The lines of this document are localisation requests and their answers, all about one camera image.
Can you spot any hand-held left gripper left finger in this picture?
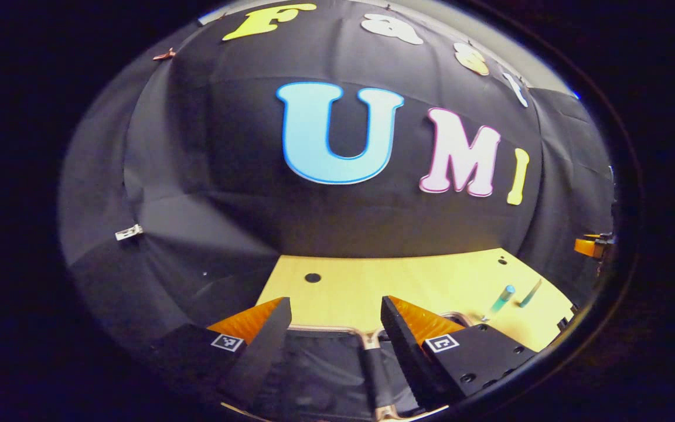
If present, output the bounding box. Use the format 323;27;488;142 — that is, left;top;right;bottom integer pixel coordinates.
156;297;293;411

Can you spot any blue capped tube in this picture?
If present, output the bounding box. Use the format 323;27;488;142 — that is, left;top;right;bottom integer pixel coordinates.
481;285;517;322

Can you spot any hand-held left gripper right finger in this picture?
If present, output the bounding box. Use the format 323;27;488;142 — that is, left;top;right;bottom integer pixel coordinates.
380;295;540;411

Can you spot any pink suitcase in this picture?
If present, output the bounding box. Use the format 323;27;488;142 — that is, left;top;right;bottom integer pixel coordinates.
220;311;476;422

